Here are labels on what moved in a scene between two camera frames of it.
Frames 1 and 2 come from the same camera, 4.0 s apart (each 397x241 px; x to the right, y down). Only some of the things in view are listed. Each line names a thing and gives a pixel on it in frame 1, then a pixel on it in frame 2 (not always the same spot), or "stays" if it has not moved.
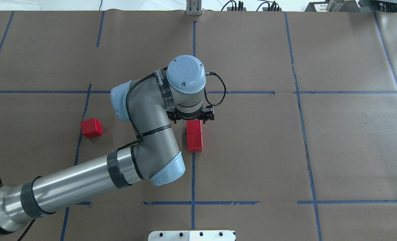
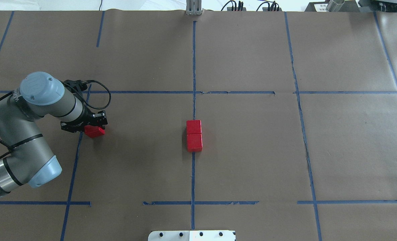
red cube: [91, 128] stays
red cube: [194, 142] stays
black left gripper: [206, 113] to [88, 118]
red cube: [193, 127] stays
